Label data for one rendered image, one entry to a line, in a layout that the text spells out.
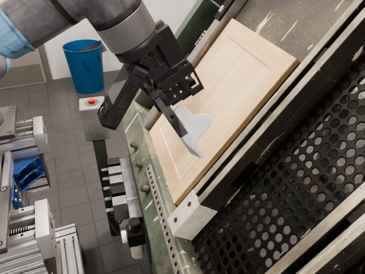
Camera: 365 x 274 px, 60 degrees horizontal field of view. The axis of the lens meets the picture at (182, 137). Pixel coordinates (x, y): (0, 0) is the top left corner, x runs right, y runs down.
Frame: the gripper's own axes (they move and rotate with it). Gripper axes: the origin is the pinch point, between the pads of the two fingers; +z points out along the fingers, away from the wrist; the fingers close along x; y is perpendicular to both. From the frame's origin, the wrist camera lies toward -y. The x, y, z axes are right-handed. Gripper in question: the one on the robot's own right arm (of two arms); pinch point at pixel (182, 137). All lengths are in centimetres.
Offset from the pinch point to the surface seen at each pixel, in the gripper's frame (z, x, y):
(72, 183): 103, 151, -87
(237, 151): 23.7, 10.9, 9.8
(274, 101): 15.9, 10.3, 23.2
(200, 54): 25, 66, 25
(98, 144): 50, 92, -37
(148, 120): 39, 70, -8
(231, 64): 23, 44, 28
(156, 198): 39, 28, -18
